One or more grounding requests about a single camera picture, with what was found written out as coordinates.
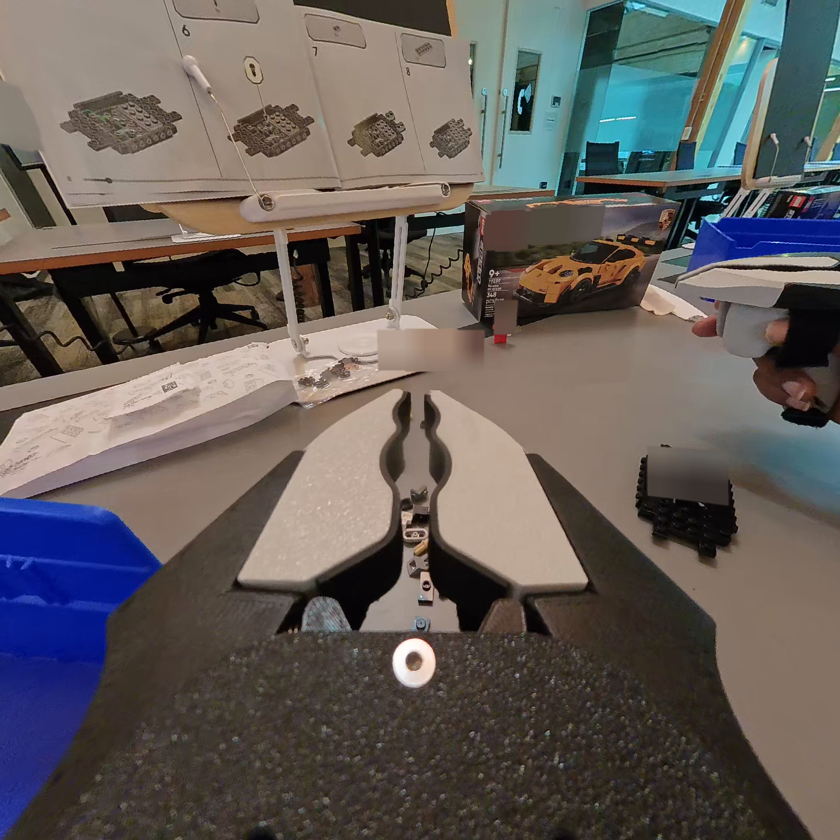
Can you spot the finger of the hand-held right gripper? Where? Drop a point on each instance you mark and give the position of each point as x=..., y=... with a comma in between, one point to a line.
x=735, y=283
x=787, y=261

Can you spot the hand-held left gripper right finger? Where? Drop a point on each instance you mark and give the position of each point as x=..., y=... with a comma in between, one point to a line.
x=505, y=518

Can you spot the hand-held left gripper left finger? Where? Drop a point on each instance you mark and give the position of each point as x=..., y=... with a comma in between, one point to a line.
x=328, y=512

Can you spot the black toy brick car chassis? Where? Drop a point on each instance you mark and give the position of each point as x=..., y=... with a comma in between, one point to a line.
x=689, y=525

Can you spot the grey desk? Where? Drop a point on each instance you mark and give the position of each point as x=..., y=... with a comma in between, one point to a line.
x=590, y=394

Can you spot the dark cardboard box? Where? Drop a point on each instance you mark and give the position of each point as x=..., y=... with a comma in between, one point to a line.
x=807, y=203

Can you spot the pile of loose toy bricks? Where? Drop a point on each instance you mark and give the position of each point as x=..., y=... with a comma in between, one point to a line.
x=420, y=525

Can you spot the wooden office table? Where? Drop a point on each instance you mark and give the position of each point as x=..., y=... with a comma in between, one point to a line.
x=656, y=177
x=131, y=243

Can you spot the toy set box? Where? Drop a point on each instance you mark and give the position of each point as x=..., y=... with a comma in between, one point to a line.
x=590, y=275

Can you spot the dark panel with wooden edge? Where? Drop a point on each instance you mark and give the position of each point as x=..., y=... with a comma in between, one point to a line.
x=394, y=13
x=794, y=79

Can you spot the black office chair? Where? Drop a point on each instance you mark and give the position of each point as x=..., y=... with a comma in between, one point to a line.
x=197, y=295
x=600, y=157

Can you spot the white paper bag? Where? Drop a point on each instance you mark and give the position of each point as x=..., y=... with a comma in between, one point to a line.
x=131, y=420

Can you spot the phone booth door sign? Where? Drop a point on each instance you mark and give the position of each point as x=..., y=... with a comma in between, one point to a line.
x=525, y=92

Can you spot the small blue plastic bin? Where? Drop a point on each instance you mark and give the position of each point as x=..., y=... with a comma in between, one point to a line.
x=52, y=590

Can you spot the white book stand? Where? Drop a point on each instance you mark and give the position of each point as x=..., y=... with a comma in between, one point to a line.
x=341, y=203

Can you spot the instruction booklet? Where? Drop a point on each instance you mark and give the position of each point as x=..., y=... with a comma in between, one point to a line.
x=131, y=79

